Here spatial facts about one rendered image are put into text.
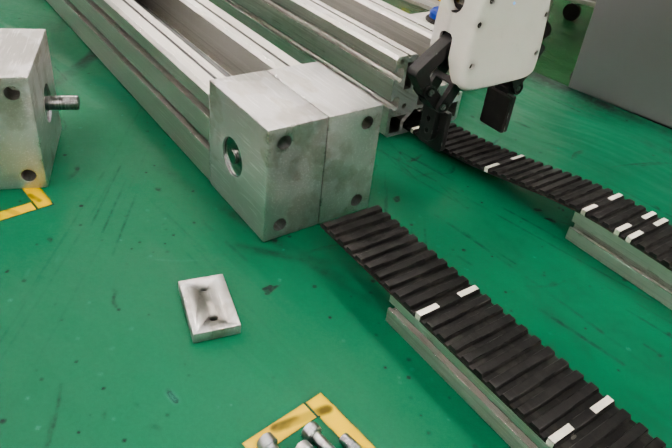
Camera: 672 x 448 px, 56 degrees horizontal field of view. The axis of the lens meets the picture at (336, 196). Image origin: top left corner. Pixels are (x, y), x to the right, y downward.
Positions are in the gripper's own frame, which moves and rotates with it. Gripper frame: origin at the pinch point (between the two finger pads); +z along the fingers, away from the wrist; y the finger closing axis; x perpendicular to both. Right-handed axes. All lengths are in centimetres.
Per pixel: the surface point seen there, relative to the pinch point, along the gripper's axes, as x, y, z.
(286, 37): 26.2, -4.0, 0.0
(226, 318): -10.0, -30.4, 2.2
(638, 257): -20.5, -2.1, 0.7
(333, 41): 16.7, -4.1, -2.9
